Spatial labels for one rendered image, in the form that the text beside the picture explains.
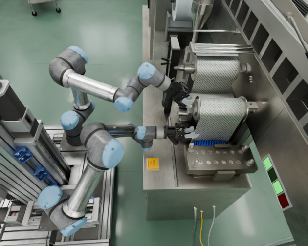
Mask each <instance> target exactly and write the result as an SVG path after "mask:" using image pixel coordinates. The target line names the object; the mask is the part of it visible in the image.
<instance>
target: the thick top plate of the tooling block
mask: <svg viewBox="0 0 308 246"><path fill-rule="evenodd" d="M242 147H243V145H230V148H228V149H214V147H213V145H194V152H192V153H191V152H189V151H188V148H189V145H186V146H185V148H184V156H185V163H186V170H187V174H215V173H216V172H217V171H219V170H234V171H235V173H236V174H249V173H255V172H256V171H257V170H258V167H257V165H256V162H255V159H254V157H253V154H252V152H251V149H250V146H249V148H248V151H247V152H243V151H242ZM250 159H253V160H254V164H253V165H252V166H248V165H247V164H246V162H247V161H248V160H250ZM194 160H198V167H193V166H192V162H193V161H194Z"/></svg>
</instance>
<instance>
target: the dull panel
mask: <svg viewBox="0 0 308 246"><path fill-rule="evenodd" d="M210 44H214V42H213V39H212V38H211V41H210ZM228 93H229V94H233V96H234V98H236V96H235V93H234V91H233V88H232V86H231V88H230V90H229V92H228ZM249 134H250V130H249V128H248V125H247V123H246V121H244V122H243V123H242V126H241V127H240V129H239V130H238V132H237V133H236V135H235V137H234V138H233V140H232V144H233V145H242V143H243V142H244V141H245V139H246V138H247V137H248V135H249Z"/></svg>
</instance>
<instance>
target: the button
mask: <svg viewBox="0 0 308 246"><path fill-rule="evenodd" d="M147 169H148V170H149V169H158V158H147Z"/></svg>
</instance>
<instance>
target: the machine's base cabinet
mask: <svg viewBox="0 0 308 246"><path fill-rule="evenodd" d="M248 191H249V190H211V191H164V192H146V221H152V220H185V219H194V211H193V208H197V219H201V213H200V211H203V213H202V218H203V219H213V215H214V210H213V208H212V206H214V205H215V206H216V208H215V218H216V217H217V216H218V215H220V214H221V213H222V212H223V211H225V210H226V209H227V208H228V207H229V206H230V205H232V204H233V203H234V202H235V201H236V200H238V199H239V198H240V197H241V196H243V195H244V194H245V193H246V192H248Z"/></svg>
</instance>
